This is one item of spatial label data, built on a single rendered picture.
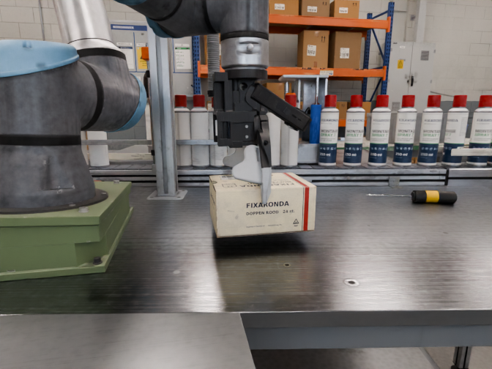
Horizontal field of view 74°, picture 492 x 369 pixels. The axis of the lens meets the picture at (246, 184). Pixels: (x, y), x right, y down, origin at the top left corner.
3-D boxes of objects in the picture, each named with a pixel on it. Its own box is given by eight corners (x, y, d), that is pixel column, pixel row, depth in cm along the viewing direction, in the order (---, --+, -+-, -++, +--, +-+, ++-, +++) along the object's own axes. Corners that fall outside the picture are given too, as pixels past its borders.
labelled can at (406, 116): (405, 164, 101) (413, 95, 97) (414, 167, 96) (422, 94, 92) (389, 164, 101) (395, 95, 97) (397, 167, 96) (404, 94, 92)
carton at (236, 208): (290, 209, 66) (291, 172, 64) (314, 230, 54) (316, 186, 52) (210, 214, 63) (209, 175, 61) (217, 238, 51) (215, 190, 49)
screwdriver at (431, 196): (451, 201, 78) (452, 189, 78) (457, 205, 75) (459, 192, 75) (364, 199, 81) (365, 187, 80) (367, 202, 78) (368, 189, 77)
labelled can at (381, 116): (381, 164, 101) (387, 95, 97) (389, 167, 96) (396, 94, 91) (364, 164, 101) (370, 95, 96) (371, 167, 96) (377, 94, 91)
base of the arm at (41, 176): (109, 191, 59) (107, 135, 57) (66, 211, 44) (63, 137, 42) (23, 188, 58) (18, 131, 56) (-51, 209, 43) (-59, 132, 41)
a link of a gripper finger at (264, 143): (256, 176, 52) (250, 127, 55) (266, 175, 52) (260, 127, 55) (262, 163, 48) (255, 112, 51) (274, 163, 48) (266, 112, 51)
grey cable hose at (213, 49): (221, 97, 85) (220, 9, 81) (220, 97, 82) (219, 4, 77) (208, 97, 85) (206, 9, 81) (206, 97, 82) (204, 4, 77)
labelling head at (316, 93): (316, 157, 113) (320, 79, 108) (326, 163, 101) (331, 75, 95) (276, 157, 113) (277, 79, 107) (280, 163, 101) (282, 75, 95)
